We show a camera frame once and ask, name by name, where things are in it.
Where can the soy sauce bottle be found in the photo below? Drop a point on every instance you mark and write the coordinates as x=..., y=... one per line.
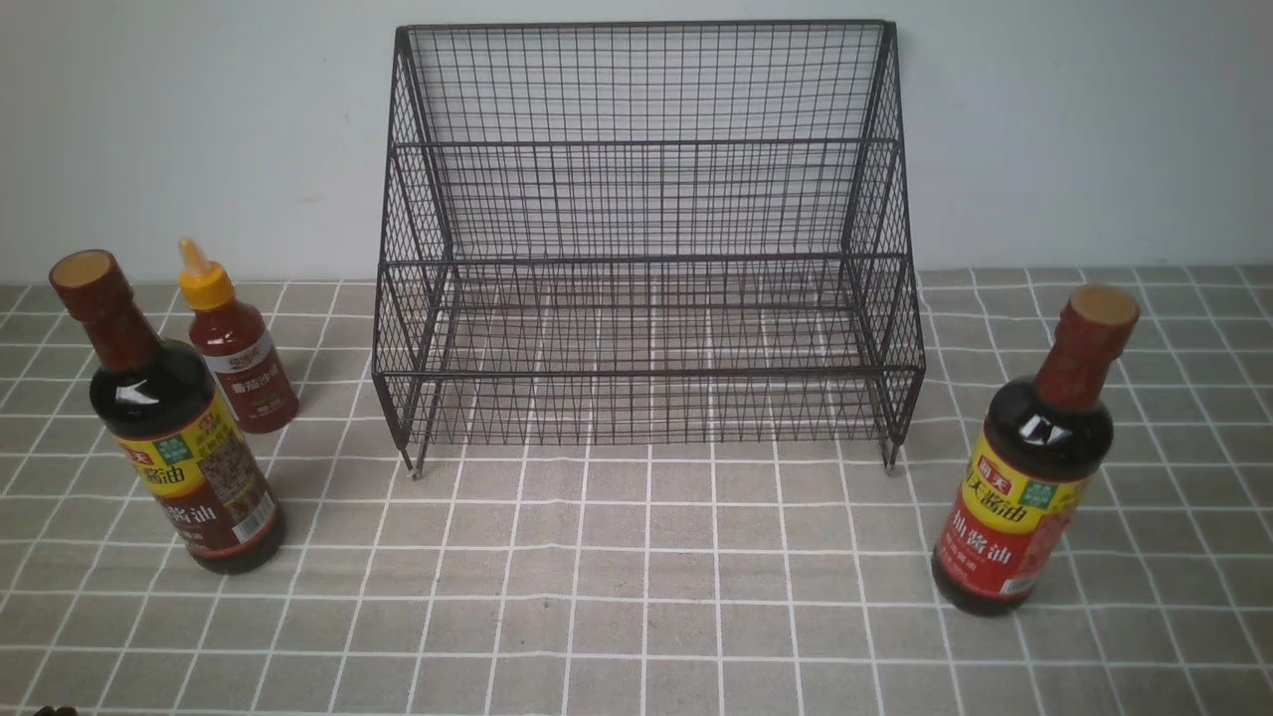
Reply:
x=1042, y=441
x=161, y=405

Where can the black wire mesh shelf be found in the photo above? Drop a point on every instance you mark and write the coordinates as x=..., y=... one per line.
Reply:
x=646, y=233

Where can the grey checked tablecloth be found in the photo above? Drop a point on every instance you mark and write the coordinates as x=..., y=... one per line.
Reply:
x=770, y=579

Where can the small ketchup squeeze bottle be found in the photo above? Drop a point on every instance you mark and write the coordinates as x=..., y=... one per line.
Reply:
x=236, y=345

